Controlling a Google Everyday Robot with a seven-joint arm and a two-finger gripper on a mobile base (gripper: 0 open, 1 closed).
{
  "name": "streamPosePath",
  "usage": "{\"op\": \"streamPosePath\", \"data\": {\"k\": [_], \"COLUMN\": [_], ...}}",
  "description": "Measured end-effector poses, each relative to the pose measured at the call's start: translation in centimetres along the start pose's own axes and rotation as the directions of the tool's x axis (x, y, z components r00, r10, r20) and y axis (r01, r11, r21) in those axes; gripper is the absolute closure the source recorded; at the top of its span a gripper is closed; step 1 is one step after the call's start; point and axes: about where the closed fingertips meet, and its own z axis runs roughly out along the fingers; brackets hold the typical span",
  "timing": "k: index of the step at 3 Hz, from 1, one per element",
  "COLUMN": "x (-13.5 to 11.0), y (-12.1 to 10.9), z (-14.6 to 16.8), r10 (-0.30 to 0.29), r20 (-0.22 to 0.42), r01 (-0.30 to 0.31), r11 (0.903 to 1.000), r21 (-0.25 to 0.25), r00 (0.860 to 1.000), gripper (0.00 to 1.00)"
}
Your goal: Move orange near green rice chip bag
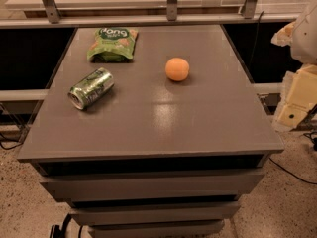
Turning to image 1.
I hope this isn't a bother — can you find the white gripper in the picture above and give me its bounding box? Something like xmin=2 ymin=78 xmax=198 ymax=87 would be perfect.
xmin=271 ymin=22 xmax=317 ymax=132

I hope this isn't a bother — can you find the orange fruit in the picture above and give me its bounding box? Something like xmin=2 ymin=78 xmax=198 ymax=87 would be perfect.
xmin=165 ymin=58 xmax=189 ymax=81

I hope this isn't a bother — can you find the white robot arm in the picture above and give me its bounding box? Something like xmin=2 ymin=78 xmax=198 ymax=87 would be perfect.
xmin=271 ymin=0 xmax=317 ymax=132

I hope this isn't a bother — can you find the green rice chip bag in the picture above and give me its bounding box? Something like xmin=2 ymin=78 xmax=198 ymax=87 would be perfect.
xmin=87 ymin=27 xmax=139 ymax=62

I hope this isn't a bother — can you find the grey drawer cabinet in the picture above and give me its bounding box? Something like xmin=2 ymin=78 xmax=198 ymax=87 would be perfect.
xmin=18 ymin=25 xmax=283 ymax=238

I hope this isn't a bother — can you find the green soda can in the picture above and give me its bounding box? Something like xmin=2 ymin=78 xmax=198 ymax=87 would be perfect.
xmin=68 ymin=67 xmax=114 ymax=110

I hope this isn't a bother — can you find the black caster wheel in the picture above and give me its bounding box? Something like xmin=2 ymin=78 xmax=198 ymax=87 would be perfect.
xmin=49 ymin=214 xmax=71 ymax=238

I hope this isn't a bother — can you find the black floor cable right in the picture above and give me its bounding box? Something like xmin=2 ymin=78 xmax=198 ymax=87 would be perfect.
xmin=268 ymin=131 xmax=317 ymax=185

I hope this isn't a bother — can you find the black floor cable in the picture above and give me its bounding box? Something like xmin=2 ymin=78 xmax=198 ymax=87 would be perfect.
xmin=0 ymin=102 xmax=26 ymax=151
xmin=268 ymin=131 xmax=317 ymax=185

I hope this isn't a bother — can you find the metal railing frame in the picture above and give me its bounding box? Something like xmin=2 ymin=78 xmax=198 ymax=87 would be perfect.
xmin=0 ymin=0 xmax=300 ymax=29

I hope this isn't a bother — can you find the black floor cable left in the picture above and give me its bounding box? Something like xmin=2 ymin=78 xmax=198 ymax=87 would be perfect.
xmin=0 ymin=102 xmax=26 ymax=151

